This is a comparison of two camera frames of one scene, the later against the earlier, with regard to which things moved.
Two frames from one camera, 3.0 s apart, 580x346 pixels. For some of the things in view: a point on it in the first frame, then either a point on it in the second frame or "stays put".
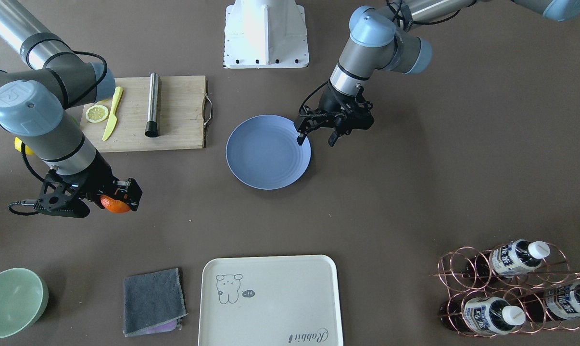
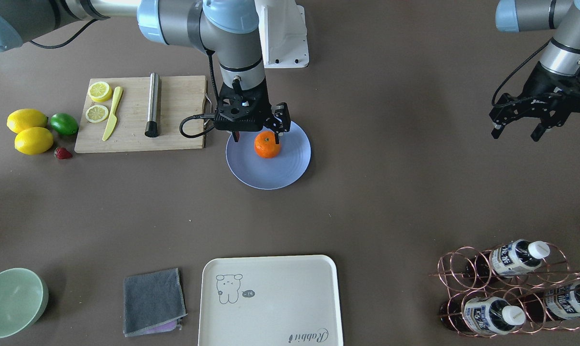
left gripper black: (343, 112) -> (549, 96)
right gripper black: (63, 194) -> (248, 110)
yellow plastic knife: (119, 92) stays put
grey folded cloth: (153, 303) stays put
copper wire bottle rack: (519, 287) stays put
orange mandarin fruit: (114, 205) -> (265, 146)
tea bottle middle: (489, 315) stays put
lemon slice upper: (96, 113) stays put
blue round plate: (262, 153) stays put
